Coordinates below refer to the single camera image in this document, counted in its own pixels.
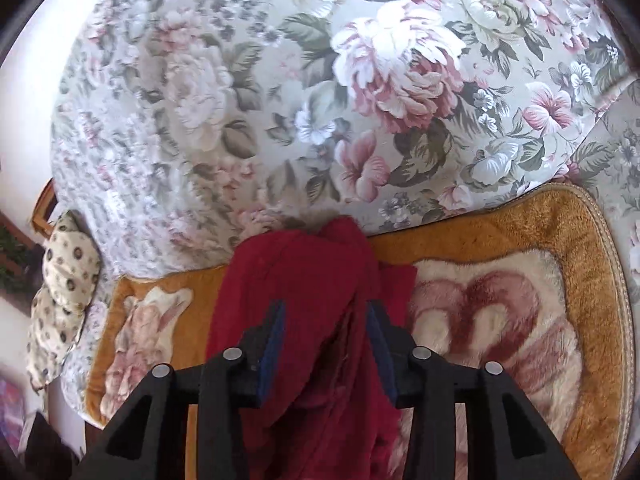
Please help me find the floral quilt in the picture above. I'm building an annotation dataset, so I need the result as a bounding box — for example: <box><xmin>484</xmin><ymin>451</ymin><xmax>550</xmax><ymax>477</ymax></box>
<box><xmin>50</xmin><ymin>0</ymin><xmax>640</xmax><ymax>283</ymax></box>

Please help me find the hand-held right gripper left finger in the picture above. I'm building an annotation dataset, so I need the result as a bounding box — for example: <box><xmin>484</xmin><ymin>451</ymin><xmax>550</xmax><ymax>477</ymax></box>
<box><xmin>75</xmin><ymin>301</ymin><xmax>286</xmax><ymax>480</ymax></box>

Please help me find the wooden furniture piece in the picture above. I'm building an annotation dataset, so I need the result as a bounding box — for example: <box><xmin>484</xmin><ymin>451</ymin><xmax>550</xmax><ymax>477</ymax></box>
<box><xmin>31</xmin><ymin>180</ymin><xmax>57</xmax><ymax>241</ymax></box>

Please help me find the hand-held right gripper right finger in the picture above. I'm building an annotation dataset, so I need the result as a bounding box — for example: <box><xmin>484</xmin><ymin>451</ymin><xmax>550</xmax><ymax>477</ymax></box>
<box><xmin>367</xmin><ymin>301</ymin><xmax>583</xmax><ymax>480</ymax></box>

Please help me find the dark object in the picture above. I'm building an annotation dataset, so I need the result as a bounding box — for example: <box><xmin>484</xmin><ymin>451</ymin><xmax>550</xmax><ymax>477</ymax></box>
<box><xmin>20</xmin><ymin>410</ymin><xmax>83</xmax><ymax>480</ymax></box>

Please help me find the cream medallion print pillow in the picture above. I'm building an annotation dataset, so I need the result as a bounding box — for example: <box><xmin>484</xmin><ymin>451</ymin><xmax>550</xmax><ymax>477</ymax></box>
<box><xmin>26</xmin><ymin>211</ymin><xmax>103</xmax><ymax>391</ymax></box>

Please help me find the red knit sweater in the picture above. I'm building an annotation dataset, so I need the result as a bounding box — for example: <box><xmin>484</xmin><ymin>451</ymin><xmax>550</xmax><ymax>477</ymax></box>
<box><xmin>206</xmin><ymin>216</ymin><xmax>418</xmax><ymax>480</ymax></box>

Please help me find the plush flower blanket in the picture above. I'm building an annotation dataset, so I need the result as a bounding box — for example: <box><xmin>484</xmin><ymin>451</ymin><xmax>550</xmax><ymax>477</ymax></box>
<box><xmin>82</xmin><ymin>182</ymin><xmax>636</xmax><ymax>480</ymax></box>

